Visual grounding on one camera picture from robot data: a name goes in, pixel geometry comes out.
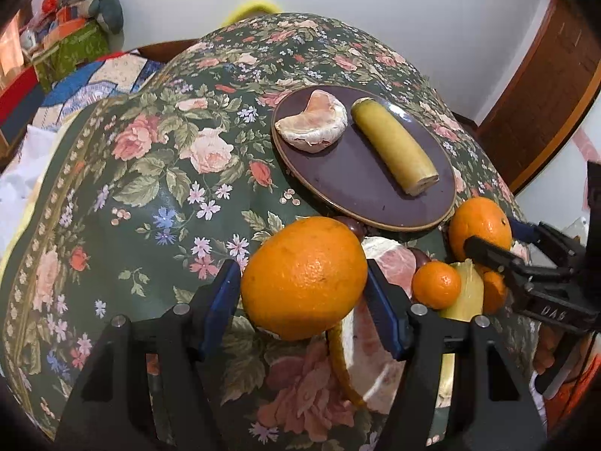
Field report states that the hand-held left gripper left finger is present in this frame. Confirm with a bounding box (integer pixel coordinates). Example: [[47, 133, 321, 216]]
[[55, 259, 242, 451]]

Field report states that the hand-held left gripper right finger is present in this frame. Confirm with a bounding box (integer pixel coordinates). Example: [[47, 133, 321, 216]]
[[365, 258, 550, 451]]

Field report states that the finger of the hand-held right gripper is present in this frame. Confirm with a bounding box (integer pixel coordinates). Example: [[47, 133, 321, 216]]
[[464, 236, 579, 292], [507, 218, 586, 266]]

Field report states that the medium orange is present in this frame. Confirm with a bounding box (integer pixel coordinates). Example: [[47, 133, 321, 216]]
[[448, 196, 512, 261]]

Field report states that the yellow sugarcane piece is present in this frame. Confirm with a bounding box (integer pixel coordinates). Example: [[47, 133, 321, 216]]
[[434, 260, 485, 407], [351, 98, 440, 197]]

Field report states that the pomelo wedge with rind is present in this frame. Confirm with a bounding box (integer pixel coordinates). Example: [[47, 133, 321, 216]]
[[327, 301, 409, 415]]

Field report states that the small tangerine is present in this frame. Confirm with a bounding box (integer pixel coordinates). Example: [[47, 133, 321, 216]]
[[412, 260, 463, 311], [481, 270, 509, 315]]

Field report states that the dark red grape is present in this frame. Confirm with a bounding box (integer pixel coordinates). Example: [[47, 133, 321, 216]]
[[406, 247, 432, 268], [333, 216, 366, 240]]

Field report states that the large orange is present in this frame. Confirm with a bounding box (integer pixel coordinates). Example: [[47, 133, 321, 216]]
[[240, 217, 369, 342]]

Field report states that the dark purple round plate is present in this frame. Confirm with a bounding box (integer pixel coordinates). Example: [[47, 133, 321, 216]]
[[271, 85, 457, 232]]

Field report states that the pink pomelo piece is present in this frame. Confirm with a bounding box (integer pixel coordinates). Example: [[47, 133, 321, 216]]
[[361, 236, 416, 299]]

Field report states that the orange cloth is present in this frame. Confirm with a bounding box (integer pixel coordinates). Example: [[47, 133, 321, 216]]
[[540, 329, 601, 433]]

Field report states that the floral tablecloth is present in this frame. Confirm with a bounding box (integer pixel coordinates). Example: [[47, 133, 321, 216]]
[[0, 13, 555, 451]]

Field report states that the brown wooden door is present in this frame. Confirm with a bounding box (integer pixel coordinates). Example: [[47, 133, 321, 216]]
[[476, 0, 601, 193]]

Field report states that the peeled pomelo segment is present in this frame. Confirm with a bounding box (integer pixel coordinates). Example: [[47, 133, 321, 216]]
[[275, 89, 349, 153]]

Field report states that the white sheet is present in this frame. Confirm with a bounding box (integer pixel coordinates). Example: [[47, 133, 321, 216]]
[[0, 127, 62, 245]]

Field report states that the patchwork quilt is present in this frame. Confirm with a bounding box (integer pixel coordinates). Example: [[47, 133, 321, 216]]
[[0, 51, 165, 151]]

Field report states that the yellow fuzzy object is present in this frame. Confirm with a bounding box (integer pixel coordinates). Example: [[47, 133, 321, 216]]
[[220, 0, 282, 26]]

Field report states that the folded orange and blue fabric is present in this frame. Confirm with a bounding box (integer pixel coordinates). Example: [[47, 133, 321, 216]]
[[44, 7, 90, 41]]

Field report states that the dark wooden bed frame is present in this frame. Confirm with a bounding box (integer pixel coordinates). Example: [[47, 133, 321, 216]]
[[124, 40, 202, 63]]

